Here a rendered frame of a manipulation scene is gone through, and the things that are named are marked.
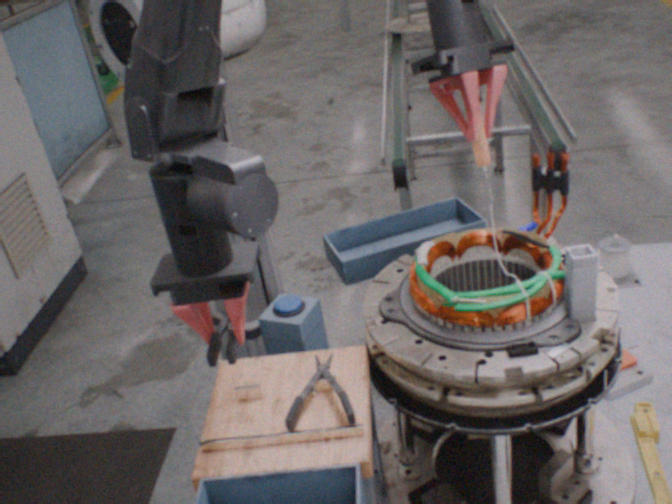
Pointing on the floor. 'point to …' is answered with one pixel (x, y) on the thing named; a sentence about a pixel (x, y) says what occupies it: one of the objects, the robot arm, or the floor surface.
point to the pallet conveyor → (551, 141)
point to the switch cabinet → (29, 231)
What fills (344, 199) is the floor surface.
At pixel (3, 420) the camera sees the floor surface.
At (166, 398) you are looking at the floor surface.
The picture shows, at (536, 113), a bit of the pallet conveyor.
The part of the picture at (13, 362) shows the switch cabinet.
